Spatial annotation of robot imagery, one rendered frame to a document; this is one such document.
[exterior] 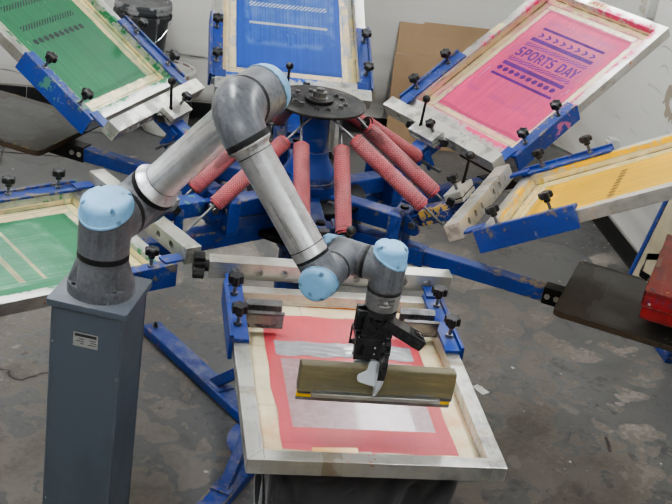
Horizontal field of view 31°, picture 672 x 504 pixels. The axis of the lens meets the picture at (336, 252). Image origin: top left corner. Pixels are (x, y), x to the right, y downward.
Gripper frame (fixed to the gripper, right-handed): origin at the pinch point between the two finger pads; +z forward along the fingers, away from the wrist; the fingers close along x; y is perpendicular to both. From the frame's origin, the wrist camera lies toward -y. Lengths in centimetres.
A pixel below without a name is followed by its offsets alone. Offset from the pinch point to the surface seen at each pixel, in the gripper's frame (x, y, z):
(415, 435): -1.2, -11.9, 13.9
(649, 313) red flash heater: -53, -88, 5
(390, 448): 4.3, -5.0, 14.0
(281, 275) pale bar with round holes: -68, 14, 9
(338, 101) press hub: -131, -6, -21
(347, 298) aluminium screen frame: -60, -4, 11
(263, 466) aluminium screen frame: 15.2, 25.3, 12.3
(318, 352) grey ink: -35.1, 7.0, 13.3
